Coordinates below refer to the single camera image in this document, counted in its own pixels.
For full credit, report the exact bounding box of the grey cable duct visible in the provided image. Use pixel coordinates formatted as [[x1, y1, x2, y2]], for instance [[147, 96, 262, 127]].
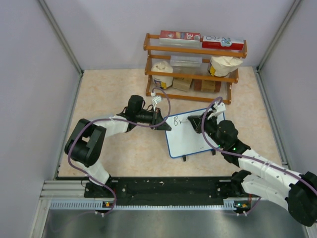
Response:
[[49, 197, 248, 211]]

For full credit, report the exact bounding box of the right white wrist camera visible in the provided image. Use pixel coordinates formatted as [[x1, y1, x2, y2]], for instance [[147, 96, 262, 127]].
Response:
[[208, 103, 226, 119]]

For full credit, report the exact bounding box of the blue framed whiteboard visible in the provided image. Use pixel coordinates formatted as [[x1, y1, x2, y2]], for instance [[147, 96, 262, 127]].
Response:
[[165, 109, 212, 159]]

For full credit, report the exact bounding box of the brown cardboard box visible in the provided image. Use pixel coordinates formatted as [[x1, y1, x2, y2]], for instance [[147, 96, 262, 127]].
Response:
[[172, 78, 192, 92]]

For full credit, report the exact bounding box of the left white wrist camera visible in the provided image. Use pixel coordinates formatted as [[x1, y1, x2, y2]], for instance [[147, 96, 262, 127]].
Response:
[[151, 92, 162, 111]]

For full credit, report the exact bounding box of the white bag right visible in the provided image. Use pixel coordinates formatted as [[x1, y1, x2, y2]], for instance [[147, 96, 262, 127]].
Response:
[[208, 56, 243, 77]]

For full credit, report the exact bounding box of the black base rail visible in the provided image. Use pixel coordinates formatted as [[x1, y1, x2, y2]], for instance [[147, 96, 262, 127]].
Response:
[[84, 176, 267, 206]]

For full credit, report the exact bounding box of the white bag left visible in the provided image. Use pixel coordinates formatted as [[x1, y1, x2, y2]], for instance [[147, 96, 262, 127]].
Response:
[[151, 60, 174, 90]]

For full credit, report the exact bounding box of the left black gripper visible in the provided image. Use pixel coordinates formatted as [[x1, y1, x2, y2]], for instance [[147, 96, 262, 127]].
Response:
[[136, 108, 171, 131]]

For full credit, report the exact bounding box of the clear plastic box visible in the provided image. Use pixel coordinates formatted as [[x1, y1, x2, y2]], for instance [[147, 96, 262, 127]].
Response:
[[170, 56, 203, 67]]

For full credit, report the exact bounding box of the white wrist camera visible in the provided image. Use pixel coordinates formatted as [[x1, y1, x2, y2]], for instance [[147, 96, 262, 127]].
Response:
[[208, 103, 226, 119], [151, 92, 162, 111]]

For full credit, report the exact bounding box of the white bag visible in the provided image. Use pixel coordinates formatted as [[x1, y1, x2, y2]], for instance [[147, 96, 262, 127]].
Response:
[[208, 56, 243, 77], [151, 60, 174, 90]]

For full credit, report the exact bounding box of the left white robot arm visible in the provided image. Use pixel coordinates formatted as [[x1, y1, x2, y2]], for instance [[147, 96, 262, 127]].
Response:
[[64, 93, 171, 197]]

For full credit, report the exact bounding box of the wooden three tier rack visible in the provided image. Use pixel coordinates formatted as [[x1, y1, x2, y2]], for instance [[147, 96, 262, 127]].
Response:
[[143, 33, 248, 105]]

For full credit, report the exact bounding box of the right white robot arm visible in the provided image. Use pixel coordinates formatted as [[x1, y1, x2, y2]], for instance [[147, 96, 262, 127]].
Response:
[[188, 115, 317, 227]]

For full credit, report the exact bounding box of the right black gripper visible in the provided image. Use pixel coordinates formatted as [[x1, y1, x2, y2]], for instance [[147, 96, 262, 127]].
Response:
[[189, 110, 226, 149]]

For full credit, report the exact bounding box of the red white box right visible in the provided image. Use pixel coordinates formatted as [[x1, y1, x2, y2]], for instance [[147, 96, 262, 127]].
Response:
[[202, 36, 244, 51]]

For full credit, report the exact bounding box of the red foil box left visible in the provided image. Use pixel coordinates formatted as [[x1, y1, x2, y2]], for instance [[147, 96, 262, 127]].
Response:
[[159, 30, 201, 41]]

